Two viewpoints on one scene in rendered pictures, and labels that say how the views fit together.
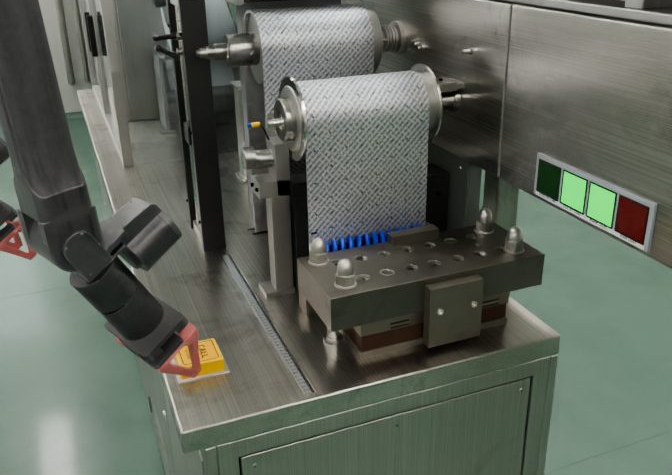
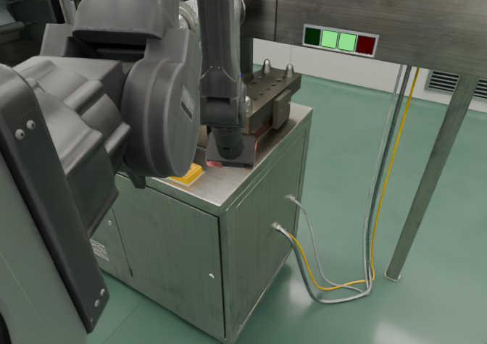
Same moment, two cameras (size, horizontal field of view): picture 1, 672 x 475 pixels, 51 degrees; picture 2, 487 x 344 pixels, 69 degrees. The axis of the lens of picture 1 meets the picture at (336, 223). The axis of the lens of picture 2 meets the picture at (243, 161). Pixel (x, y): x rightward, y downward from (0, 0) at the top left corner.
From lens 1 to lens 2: 65 cm
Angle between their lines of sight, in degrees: 35
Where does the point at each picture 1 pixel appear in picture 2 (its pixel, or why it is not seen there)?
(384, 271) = (252, 98)
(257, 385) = (225, 172)
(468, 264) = (281, 85)
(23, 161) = (227, 59)
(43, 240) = (231, 108)
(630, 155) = (363, 16)
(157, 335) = (248, 150)
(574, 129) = (327, 9)
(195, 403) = (208, 191)
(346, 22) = not seen: outside the picture
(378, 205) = not seen: hidden behind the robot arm
